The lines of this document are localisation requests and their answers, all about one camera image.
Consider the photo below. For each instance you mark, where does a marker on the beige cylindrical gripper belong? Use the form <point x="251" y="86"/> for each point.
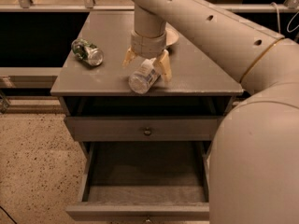
<point x="149" y="46"/>

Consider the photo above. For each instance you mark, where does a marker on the clear blue-label plastic bottle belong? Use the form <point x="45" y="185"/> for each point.
<point x="142" y="79"/>

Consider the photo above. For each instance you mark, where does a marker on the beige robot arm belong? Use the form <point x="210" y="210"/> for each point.
<point x="254" y="158"/>

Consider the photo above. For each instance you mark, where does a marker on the round dark drawer knob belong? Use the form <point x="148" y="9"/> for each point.
<point x="147" y="131"/>

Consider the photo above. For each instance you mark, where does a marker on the closed grey top drawer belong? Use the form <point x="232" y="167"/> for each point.
<point x="95" y="129"/>

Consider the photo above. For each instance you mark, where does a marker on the grey wooden drawer cabinet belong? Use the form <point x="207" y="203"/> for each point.
<point x="199" y="88"/>

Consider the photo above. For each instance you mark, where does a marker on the open grey middle drawer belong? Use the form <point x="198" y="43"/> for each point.
<point x="130" y="181"/>

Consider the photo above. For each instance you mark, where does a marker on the white paper bowl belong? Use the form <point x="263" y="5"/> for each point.
<point x="171" y="37"/>

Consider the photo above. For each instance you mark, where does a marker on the green crushed soda can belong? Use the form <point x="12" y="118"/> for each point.
<point x="87" y="52"/>

